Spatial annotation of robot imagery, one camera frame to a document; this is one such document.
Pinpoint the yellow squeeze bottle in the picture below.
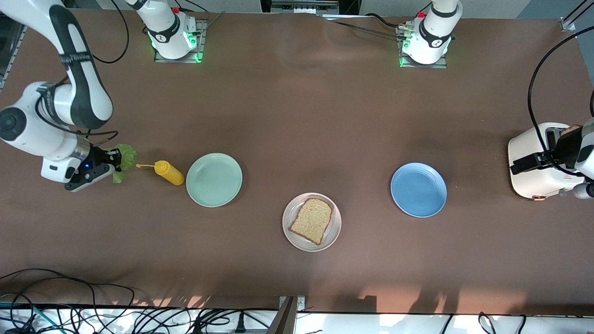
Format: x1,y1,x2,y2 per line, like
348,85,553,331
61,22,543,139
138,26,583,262
136,160,185,186

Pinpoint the aluminium frame rail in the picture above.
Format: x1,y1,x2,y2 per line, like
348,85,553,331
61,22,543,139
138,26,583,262
0,26,24,91

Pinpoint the beige plate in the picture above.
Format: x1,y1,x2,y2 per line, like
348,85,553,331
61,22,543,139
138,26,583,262
282,193,342,252

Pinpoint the teal cable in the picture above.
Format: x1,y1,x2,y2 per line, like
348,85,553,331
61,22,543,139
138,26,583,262
0,302,47,328

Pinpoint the grey metal bracket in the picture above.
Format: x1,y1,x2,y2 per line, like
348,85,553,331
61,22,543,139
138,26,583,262
274,295,307,334

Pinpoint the white toaster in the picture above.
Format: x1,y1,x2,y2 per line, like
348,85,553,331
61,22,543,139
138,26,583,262
507,122,586,201

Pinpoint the aluminium frame corner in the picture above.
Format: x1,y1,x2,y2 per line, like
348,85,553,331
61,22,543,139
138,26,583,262
559,0,594,32

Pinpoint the green lettuce leaf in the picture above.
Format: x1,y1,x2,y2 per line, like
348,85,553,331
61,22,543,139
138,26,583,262
109,143,138,184

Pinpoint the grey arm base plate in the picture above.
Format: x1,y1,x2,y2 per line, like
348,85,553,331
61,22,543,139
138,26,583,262
399,26,448,69
154,19,205,64

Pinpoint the black equipment box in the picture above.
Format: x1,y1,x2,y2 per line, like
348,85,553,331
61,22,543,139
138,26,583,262
260,0,360,17

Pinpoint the blue plate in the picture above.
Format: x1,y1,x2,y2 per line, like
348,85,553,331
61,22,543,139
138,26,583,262
390,162,448,218

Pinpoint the mint green plate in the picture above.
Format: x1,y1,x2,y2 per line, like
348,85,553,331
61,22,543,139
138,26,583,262
186,153,243,208

